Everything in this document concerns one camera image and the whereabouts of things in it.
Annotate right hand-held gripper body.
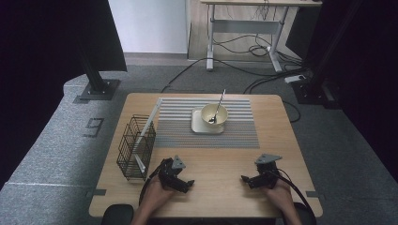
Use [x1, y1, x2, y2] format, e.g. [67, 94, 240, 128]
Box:
[254, 153, 283, 189]

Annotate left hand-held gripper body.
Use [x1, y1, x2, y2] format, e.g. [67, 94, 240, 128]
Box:
[158, 155, 186, 188]

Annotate black wire basket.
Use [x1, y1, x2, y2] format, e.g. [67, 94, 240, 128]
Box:
[115, 114, 157, 182]

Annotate person's right hand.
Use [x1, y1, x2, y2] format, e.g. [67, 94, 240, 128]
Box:
[266, 181, 295, 210]

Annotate person's left hand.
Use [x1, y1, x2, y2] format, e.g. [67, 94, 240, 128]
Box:
[142, 175, 176, 214]

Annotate short white stick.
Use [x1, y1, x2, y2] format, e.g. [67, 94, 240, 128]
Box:
[134, 154, 147, 173]

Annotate grey striped placemat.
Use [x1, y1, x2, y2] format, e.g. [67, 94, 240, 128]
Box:
[153, 97, 261, 149]

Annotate cream square plate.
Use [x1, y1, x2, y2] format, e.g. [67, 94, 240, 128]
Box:
[191, 107, 226, 135]

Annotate cream bowl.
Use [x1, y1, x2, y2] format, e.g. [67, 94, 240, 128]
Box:
[200, 102, 229, 129]

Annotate metal spoon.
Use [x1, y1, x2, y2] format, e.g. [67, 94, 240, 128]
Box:
[208, 89, 227, 125]

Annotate white power strip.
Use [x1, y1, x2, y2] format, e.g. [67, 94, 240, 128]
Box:
[283, 74, 307, 84]

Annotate black curtain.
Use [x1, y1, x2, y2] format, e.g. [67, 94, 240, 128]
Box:
[285, 0, 398, 184]
[0, 0, 128, 190]

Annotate white-legged desk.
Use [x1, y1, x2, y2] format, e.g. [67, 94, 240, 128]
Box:
[200, 0, 323, 73]

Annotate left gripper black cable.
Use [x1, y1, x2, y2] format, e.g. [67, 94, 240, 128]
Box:
[138, 163, 165, 205]

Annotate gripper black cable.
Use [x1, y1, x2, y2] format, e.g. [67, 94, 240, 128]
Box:
[275, 168, 316, 224]
[138, 163, 165, 205]

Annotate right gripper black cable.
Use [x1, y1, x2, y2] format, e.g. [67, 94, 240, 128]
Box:
[275, 168, 316, 224]

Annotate black looped floor cable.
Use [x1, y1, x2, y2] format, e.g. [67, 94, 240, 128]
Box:
[282, 99, 302, 124]

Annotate black stand with base plate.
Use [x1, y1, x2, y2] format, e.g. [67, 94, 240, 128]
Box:
[291, 0, 364, 110]
[76, 43, 122, 101]

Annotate long black floor cable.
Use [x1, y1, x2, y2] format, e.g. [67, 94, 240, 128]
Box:
[161, 57, 309, 94]

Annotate black cable bundle under desk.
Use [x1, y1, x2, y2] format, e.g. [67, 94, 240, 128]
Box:
[212, 33, 303, 64]

